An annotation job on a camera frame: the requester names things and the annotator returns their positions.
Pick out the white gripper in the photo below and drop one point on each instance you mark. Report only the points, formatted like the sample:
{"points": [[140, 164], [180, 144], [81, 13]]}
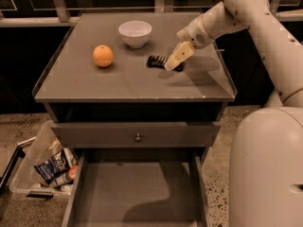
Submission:
{"points": [[193, 35]]}

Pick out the black rxbar chocolate bar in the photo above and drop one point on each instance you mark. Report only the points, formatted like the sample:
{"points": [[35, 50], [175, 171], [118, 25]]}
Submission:
{"points": [[159, 62]]}

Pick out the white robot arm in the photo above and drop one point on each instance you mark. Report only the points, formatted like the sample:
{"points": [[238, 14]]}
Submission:
{"points": [[266, 159]]}

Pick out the grey top drawer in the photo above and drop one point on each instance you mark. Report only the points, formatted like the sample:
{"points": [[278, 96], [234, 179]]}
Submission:
{"points": [[121, 135]]}

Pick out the grey drawer cabinet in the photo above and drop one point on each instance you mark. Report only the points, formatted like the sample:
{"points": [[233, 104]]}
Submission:
{"points": [[75, 90]]}

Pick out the metal drawer knob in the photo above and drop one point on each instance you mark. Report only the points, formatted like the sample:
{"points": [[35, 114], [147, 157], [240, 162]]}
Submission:
{"points": [[138, 138]]}

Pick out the open grey middle drawer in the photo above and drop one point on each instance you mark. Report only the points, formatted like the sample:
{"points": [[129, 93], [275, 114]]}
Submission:
{"points": [[144, 187]]}

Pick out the white ceramic bowl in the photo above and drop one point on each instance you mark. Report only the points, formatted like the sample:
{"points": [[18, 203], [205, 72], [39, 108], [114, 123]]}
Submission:
{"points": [[135, 34]]}

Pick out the orange fruit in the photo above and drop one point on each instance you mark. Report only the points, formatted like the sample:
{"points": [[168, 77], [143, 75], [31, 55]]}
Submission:
{"points": [[103, 56]]}

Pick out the red apple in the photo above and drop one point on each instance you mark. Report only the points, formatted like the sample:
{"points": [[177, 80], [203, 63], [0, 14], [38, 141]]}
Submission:
{"points": [[71, 174]]}

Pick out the blue kettle chips bag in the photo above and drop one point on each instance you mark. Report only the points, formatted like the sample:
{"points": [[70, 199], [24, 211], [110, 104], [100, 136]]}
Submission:
{"points": [[56, 165]]}

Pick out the clear plastic storage bin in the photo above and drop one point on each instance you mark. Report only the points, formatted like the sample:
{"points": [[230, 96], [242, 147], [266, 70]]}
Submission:
{"points": [[27, 180]]}

